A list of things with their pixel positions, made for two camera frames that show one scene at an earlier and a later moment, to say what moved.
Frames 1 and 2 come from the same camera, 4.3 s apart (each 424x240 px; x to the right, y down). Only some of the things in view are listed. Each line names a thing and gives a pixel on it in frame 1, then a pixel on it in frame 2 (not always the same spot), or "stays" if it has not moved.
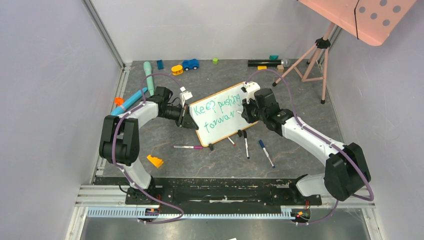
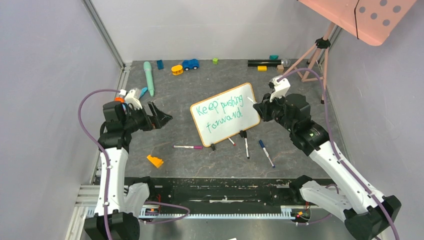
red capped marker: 233,144 stays
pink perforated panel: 370,20 stays
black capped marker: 245,137 stays
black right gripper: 249,112 to 267,109
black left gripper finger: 188,122 to 159,118
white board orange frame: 218,116 stays
